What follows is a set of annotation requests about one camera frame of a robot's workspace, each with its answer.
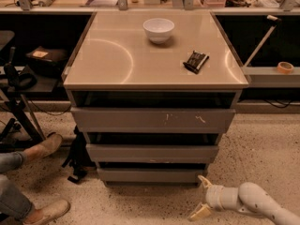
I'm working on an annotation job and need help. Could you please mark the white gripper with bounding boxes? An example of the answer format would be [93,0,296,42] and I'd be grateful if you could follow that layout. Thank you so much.
[188,175,238,221]

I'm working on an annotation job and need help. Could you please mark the grey bottom drawer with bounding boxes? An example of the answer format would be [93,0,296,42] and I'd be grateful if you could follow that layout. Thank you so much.
[97,169,207,183]

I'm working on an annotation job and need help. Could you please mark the grey drawer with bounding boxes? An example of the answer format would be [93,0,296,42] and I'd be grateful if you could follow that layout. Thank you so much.
[86,144,218,163]
[71,108,235,133]
[97,169,207,183]

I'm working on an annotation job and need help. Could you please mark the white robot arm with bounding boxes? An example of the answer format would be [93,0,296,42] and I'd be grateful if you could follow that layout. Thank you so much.
[188,175,300,225]

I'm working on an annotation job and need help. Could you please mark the grey middle drawer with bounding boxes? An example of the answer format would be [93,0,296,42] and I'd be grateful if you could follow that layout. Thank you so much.
[86,144,218,163]

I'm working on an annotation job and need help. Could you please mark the grey drawer cabinet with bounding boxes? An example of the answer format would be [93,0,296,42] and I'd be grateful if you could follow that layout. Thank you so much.
[64,9,248,186]

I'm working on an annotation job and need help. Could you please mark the grey top drawer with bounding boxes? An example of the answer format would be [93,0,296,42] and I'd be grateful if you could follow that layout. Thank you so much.
[71,108,235,133]

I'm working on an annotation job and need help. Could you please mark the black snack packet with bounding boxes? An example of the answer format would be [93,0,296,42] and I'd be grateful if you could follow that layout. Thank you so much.
[183,51,209,74]

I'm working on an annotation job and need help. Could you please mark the tan shoe lower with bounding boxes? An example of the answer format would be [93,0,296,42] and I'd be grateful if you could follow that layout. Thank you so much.
[22,200,70,225]

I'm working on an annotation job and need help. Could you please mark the tan shoe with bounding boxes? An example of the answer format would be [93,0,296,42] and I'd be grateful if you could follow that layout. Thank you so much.
[22,200,70,225]
[28,133,63,159]

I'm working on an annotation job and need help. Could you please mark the masking tape roll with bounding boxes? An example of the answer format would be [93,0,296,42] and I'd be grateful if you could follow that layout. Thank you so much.
[277,62,293,74]

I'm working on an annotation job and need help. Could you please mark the white bowl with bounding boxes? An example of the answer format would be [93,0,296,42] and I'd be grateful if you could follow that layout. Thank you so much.
[142,18,174,44]

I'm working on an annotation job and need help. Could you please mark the tan shoe upper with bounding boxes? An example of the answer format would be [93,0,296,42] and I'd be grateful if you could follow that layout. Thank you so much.
[28,133,63,159]

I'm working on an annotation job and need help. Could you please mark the blue jeans leg lower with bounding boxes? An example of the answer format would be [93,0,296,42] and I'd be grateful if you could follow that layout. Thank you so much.
[0,174,35,220]

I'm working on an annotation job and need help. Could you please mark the blue jeans leg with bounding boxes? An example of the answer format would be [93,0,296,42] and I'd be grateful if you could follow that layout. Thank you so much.
[0,174,35,220]
[0,152,27,173]

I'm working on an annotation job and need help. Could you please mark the blue jeans leg upper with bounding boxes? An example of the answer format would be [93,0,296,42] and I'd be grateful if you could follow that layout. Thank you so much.
[0,152,27,173]

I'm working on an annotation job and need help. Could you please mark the black bag with label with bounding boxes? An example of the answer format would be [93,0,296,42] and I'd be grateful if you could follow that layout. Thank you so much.
[25,46,68,78]

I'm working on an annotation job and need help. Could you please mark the black headphones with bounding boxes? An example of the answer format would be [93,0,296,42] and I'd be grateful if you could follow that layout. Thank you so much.
[4,64,37,90]

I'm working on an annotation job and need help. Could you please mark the black side table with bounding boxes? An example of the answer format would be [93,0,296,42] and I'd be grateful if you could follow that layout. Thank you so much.
[0,30,64,145]

